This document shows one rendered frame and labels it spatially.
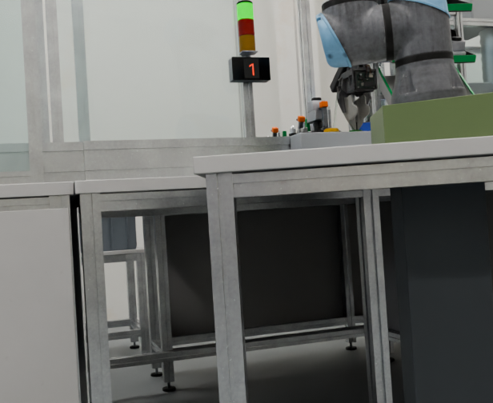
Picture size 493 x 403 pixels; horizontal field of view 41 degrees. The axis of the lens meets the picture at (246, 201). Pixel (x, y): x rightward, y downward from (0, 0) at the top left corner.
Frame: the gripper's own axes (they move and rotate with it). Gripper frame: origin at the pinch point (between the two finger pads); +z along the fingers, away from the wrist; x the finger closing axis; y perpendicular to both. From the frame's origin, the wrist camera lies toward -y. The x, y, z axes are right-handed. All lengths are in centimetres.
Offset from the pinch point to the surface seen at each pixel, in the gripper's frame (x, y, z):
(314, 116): -3.1, -18.9, -5.8
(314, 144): -13.6, 3.5, 4.9
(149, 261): -30, -166, 42
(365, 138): 0.9, 3.5, 3.8
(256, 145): -26.8, -3.7, 3.9
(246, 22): -18, -31, -37
